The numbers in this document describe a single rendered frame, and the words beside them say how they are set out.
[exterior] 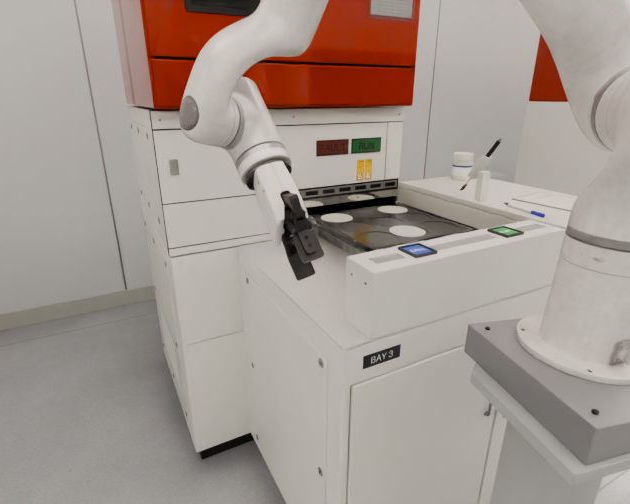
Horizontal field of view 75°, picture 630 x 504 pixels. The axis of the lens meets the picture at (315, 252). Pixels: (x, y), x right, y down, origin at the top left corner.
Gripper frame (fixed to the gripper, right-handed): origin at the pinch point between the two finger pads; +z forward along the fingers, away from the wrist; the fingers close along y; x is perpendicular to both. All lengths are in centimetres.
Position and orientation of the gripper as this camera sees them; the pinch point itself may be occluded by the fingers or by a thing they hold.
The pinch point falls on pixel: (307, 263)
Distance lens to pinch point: 60.4
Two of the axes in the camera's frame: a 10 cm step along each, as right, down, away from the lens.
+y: 1.3, -3.2, -9.4
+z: 4.0, 8.8, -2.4
